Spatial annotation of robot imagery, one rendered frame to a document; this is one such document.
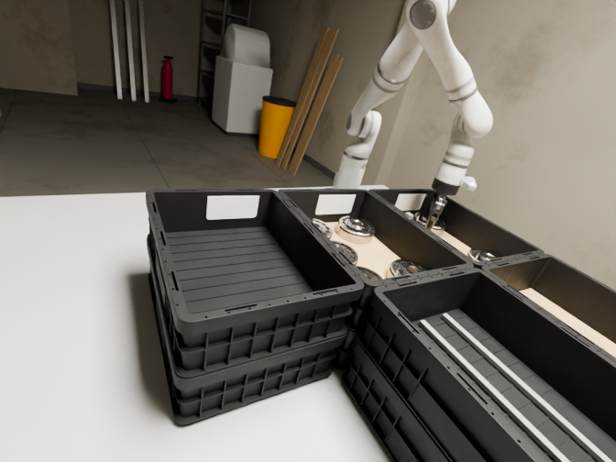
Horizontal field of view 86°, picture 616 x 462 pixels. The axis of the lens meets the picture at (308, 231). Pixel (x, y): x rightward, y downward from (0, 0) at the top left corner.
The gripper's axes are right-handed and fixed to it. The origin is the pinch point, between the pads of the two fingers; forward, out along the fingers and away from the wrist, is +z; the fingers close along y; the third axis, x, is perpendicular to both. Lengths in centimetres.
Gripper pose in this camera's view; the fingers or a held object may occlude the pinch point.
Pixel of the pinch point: (429, 222)
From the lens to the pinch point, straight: 111.1
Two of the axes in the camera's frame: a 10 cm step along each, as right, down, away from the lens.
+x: 9.1, 3.4, -2.4
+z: -2.1, 8.6, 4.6
